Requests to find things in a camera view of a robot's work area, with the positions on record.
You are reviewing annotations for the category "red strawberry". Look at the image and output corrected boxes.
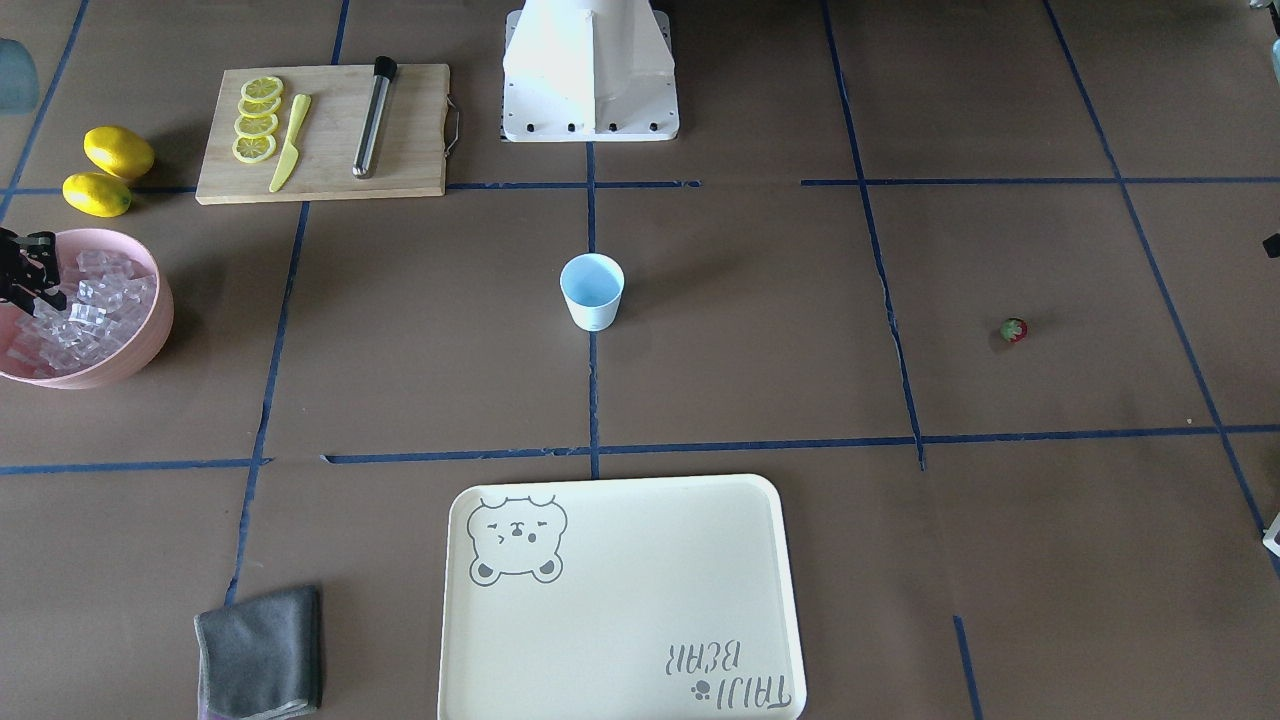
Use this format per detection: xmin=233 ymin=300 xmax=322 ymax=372
xmin=998 ymin=316 xmax=1029 ymax=345

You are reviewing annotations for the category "wooden cutting board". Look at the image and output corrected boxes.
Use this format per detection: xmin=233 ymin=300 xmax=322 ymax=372
xmin=195 ymin=64 xmax=451 ymax=205

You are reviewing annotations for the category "whole yellow lemon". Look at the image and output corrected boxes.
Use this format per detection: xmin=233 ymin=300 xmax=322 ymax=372
xmin=61 ymin=172 xmax=133 ymax=218
xmin=83 ymin=126 xmax=155 ymax=181

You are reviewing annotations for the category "lemon slice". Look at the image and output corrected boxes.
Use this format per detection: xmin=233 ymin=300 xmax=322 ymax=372
xmin=239 ymin=76 xmax=284 ymax=102
xmin=234 ymin=113 xmax=279 ymax=138
xmin=232 ymin=135 xmax=276 ymax=164
xmin=237 ymin=96 xmax=282 ymax=119

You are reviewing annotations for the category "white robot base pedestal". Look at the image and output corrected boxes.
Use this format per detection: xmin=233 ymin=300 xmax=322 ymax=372
xmin=500 ymin=1 xmax=681 ymax=143

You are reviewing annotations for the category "cream bear tray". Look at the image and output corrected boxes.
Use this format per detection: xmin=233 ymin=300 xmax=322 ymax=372
xmin=436 ymin=474 xmax=808 ymax=719

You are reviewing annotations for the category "yellow plastic knife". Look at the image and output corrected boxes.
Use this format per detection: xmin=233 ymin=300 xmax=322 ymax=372
xmin=268 ymin=94 xmax=312 ymax=193

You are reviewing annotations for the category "pink bowl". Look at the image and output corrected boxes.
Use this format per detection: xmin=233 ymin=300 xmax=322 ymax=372
xmin=3 ymin=228 xmax=174 ymax=389

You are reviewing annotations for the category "light blue cup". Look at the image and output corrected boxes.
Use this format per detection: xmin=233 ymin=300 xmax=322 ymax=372
xmin=559 ymin=252 xmax=626 ymax=332

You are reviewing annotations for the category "clear ice cubes pile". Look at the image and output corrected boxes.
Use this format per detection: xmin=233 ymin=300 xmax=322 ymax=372
xmin=3 ymin=249 xmax=159 ymax=379

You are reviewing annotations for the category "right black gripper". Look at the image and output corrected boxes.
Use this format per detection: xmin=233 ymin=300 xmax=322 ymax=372
xmin=1 ymin=228 xmax=68 ymax=316

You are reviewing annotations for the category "grey folded cloth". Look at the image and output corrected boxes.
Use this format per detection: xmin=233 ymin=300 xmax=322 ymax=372
xmin=193 ymin=585 xmax=323 ymax=719

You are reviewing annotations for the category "steel muddler black tip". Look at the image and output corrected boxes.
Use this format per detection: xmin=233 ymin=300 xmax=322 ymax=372
xmin=352 ymin=55 xmax=398 ymax=179

